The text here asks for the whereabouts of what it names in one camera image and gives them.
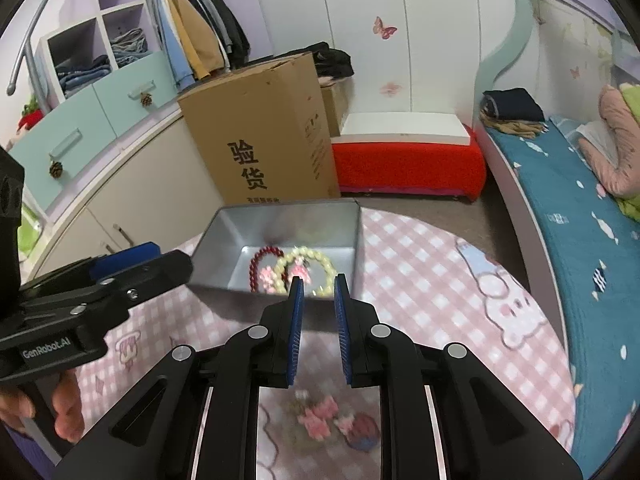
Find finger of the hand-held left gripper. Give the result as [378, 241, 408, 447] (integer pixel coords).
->
[20, 241, 162, 295]
[17, 250, 194, 333]

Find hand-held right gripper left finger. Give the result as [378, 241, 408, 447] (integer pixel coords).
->
[50, 276, 306, 480]

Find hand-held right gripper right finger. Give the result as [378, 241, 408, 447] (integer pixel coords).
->
[334, 274, 588, 480]

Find cream bead bracelet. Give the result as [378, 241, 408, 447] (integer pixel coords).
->
[272, 245, 337, 297]

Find grey metal tin box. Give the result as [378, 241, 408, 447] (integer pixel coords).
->
[190, 199, 363, 301]

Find dark red bead bracelet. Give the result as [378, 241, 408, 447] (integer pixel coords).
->
[248, 246, 288, 293]

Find pink charm silver bracelet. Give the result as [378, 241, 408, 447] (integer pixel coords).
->
[287, 390, 353, 443]

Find person's left hand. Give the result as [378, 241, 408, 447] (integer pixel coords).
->
[0, 371, 84, 444]

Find beige cabinet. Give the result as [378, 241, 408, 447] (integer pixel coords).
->
[20, 110, 231, 281]

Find pink checked tablecloth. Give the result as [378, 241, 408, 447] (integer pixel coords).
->
[75, 207, 576, 480]

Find teal drawer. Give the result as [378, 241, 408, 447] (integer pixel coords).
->
[7, 87, 108, 211]
[92, 50, 178, 138]

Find strawberry plush toy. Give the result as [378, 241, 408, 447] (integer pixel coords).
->
[19, 95, 48, 131]

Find red bench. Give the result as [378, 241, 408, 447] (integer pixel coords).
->
[331, 122, 488, 204]

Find large cardboard box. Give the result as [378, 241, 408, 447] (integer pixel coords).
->
[177, 52, 342, 206]

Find folded blue jeans stack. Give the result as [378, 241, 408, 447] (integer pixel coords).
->
[54, 55, 113, 95]

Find folded grey clothes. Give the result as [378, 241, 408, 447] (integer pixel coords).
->
[110, 27, 149, 68]

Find white board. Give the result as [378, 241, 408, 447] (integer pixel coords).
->
[340, 112, 476, 147]

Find light blue hanging shirt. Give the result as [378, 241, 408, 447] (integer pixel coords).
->
[145, 0, 196, 92]

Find small cardboard box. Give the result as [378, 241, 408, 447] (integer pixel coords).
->
[320, 82, 349, 137]

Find tan hanging jacket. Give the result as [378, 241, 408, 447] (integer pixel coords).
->
[162, 0, 223, 81]

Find grey metal handrail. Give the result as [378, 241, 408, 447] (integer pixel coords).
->
[5, 0, 76, 111]

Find blue printed bed sheet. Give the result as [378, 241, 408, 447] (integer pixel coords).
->
[487, 115, 640, 476]

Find dark hanging jackets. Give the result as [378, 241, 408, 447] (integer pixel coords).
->
[192, 0, 251, 68]

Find tan folded garment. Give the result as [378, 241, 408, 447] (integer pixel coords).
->
[480, 110, 548, 138]

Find dark clothes pile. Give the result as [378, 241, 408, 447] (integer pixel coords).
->
[280, 41, 356, 81]

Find dark folded garment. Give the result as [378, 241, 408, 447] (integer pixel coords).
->
[482, 88, 546, 123]

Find green quilt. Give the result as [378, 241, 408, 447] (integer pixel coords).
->
[615, 82, 640, 221]

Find white pillow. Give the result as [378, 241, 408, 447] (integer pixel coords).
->
[575, 120, 621, 166]

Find white wardrobe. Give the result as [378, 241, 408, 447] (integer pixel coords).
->
[247, 0, 516, 121]

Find pink quilt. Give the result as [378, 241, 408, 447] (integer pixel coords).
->
[577, 84, 640, 198]

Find teal bunk bed frame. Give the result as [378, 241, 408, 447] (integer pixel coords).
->
[472, 0, 640, 361]

